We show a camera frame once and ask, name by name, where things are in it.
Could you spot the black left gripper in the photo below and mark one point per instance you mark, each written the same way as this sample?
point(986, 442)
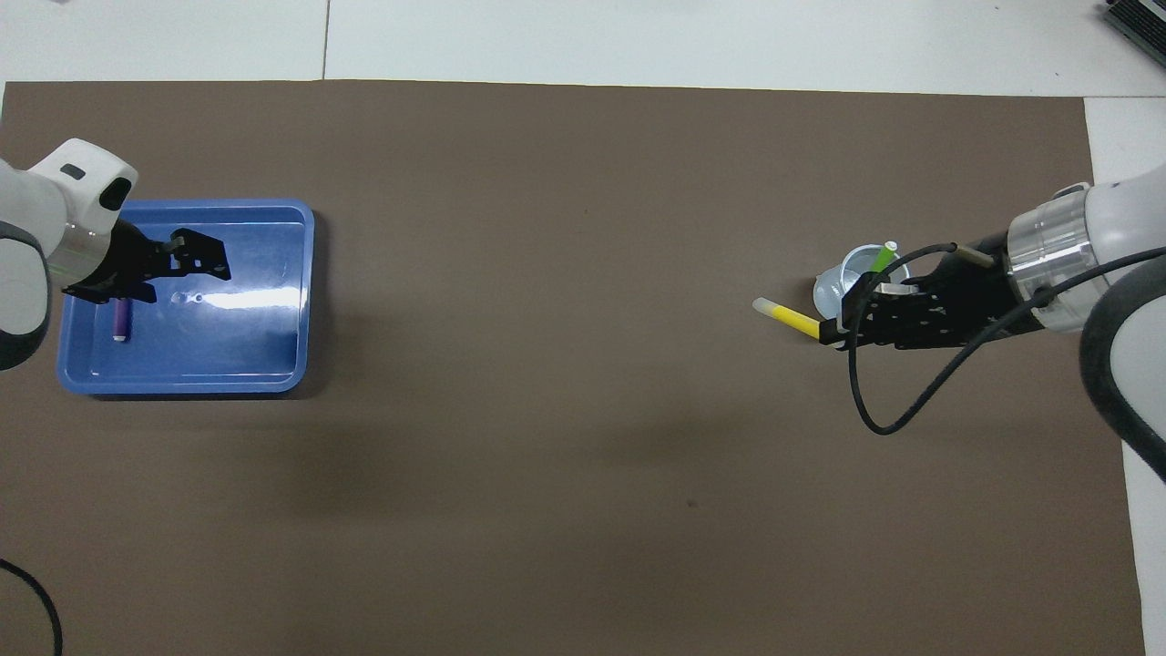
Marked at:
point(132, 264)

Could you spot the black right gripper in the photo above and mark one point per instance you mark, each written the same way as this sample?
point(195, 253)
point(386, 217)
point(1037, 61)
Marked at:
point(979, 296)

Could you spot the green pen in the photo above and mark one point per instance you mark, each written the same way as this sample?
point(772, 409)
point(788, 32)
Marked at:
point(882, 259)

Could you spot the yellow pen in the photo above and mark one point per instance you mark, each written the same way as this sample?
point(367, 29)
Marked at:
point(791, 319)

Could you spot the purple pen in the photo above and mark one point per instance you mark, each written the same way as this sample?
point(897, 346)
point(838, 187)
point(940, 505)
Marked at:
point(121, 321)

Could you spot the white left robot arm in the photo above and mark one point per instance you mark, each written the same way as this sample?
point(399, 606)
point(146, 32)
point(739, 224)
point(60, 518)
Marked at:
point(27, 210)

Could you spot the blue plastic tray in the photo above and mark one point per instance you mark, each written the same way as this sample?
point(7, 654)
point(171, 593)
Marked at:
point(228, 346)

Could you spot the clear plastic cup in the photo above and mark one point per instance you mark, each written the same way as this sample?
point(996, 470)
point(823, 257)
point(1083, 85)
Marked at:
point(833, 287)

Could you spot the brown table mat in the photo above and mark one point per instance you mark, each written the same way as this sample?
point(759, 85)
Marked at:
point(547, 364)

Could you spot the dark keyboard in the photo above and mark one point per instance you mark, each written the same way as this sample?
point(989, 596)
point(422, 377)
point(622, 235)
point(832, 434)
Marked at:
point(1143, 23)

